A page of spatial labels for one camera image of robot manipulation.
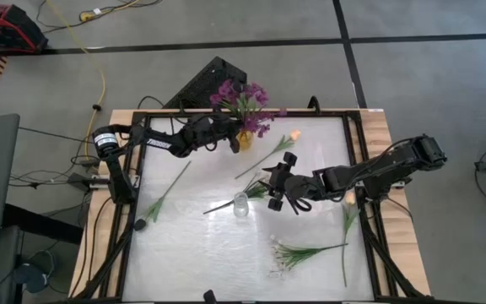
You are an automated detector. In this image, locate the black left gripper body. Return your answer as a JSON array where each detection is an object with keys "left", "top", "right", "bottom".
[{"left": 186, "top": 112, "right": 244, "bottom": 154}]

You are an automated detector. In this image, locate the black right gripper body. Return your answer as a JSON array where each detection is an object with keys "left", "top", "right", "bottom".
[{"left": 267, "top": 151, "right": 327, "bottom": 214}]

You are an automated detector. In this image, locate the white artificial flower bunch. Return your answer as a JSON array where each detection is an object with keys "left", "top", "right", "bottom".
[
  {"left": 267, "top": 234, "right": 349, "bottom": 280},
  {"left": 202, "top": 171, "right": 272, "bottom": 215}
]

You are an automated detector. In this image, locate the purple artificial flower bunch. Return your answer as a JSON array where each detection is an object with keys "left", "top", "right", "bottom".
[
  {"left": 132, "top": 160, "right": 192, "bottom": 232},
  {"left": 208, "top": 79, "right": 289, "bottom": 147}
]

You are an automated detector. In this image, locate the green leafy stem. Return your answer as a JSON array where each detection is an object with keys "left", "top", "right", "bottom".
[{"left": 340, "top": 190, "right": 360, "bottom": 288}]

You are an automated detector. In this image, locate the clear glass vase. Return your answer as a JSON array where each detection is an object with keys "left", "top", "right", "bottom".
[{"left": 233, "top": 191, "right": 251, "bottom": 219}]

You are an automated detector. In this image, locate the yellow glass vase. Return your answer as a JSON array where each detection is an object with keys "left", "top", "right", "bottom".
[{"left": 237, "top": 129, "right": 255, "bottom": 152}]

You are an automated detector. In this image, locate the peach artificial tulip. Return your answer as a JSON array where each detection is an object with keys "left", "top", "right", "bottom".
[{"left": 234, "top": 128, "right": 302, "bottom": 180}]

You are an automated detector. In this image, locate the black perforated computer tower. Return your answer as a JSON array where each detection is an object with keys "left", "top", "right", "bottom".
[{"left": 162, "top": 56, "right": 248, "bottom": 110}]

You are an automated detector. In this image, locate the wooden table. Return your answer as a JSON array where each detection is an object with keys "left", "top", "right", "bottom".
[{"left": 68, "top": 108, "right": 432, "bottom": 303}]

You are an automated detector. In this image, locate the white table sheet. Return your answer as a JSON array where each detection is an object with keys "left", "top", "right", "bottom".
[{"left": 122, "top": 117, "right": 375, "bottom": 301}]

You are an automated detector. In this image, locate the black floor beam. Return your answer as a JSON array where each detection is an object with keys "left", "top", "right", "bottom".
[{"left": 1, "top": 203, "right": 84, "bottom": 246}]

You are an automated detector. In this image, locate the red black toolbox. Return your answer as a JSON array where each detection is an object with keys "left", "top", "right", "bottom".
[{"left": 0, "top": 3, "right": 49, "bottom": 54}]

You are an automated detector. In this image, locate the dark teal round stool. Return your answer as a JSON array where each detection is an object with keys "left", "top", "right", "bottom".
[{"left": 13, "top": 249, "right": 58, "bottom": 295}]

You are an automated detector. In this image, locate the black metal table frame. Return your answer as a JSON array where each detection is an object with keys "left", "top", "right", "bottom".
[{"left": 73, "top": 110, "right": 425, "bottom": 303}]

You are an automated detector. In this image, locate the yellow power cable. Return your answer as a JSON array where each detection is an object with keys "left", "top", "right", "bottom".
[{"left": 45, "top": 0, "right": 107, "bottom": 160}]

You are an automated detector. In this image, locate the yellow extension cord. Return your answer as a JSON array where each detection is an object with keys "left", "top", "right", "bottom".
[{"left": 78, "top": 0, "right": 143, "bottom": 23}]

